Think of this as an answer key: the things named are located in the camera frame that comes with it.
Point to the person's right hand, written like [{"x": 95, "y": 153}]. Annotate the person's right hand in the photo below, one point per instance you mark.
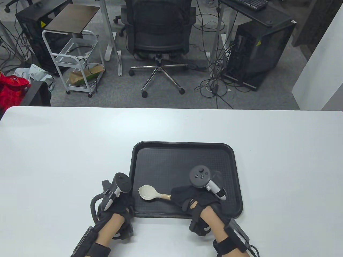
[{"x": 187, "y": 196}]

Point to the person's left hand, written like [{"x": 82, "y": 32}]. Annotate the person's left hand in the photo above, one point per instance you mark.
[{"x": 119, "y": 204}]

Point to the white pot brush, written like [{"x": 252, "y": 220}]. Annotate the white pot brush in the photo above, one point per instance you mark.
[{"x": 146, "y": 192}]

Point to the black plastic tray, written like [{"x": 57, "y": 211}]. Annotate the black plastic tray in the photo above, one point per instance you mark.
[{"x": 166, "y": 166}]

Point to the person's right forearm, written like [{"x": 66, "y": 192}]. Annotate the person's right forearm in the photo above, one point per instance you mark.
[{"x": 217, "y": 222}]

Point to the person's left forearm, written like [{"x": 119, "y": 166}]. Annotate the person's left forearm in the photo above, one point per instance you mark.
[{"x": 108, "y": 230}]

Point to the black white handheld controller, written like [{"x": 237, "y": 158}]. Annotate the black white handheld controller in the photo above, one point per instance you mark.
[
  {"x": 199, "y": 175},
  {"x": 122, "y": 183}
]

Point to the black wrist sensor pack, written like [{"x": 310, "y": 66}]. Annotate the black wrist sensor pack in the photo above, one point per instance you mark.
[
  {"x": 100, "y": 249},
  {"x": 227, "y": 245}
]

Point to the brown paper bag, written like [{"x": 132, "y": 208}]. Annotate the brown paper bag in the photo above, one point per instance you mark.
[{"x": 77, "y": 77}]

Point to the black chair back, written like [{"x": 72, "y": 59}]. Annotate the black chair back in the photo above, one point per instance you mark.
[{"x": 36, "y": 93}]

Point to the white power strip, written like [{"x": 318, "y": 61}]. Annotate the white power strip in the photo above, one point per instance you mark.
[{"x": 83, "y": 56}]

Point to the red bag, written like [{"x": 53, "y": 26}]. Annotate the red bag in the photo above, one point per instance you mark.
[{"x": 10, "y": 91}]

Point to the grey plastic bag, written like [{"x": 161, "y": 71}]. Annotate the grey plastic bag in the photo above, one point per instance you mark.
[{"x": 34, "y": 71}]

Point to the black mesh office chair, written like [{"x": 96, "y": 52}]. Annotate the black mesh office chair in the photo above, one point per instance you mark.
[{"x": 160, "y": 34}]

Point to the black computer tower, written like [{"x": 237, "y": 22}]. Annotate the black computer tower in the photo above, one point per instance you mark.
[
  {"x": 29, "y": 29},
  {"x": 268, "y": 50}
]

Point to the white desk leg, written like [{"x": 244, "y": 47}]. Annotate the white desk leg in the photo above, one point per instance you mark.
[
  {"x": 218, "y": 29},
  {"x": 108, "y": 32}
]

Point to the black chair wheel base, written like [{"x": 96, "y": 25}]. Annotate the black chair wheel base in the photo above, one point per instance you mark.
[
  {"x": 10, "y": 5},
  {"x": 122, "y": 29}
]

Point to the brown board table top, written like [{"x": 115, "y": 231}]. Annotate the brown board table top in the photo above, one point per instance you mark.
[{"x": 72, "y": 18}]

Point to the black desk top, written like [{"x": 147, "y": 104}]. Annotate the black desk top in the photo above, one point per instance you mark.
[{"x": 276, "y": 16}]

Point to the black keyboard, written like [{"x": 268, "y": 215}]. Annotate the black keyboard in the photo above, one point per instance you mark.
[{"x": 252, "y": 4}]

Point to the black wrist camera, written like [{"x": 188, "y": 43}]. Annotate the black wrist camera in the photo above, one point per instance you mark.
[
  {"x": 198, "y": 227},
  {"x": 126, "y": 229}
]

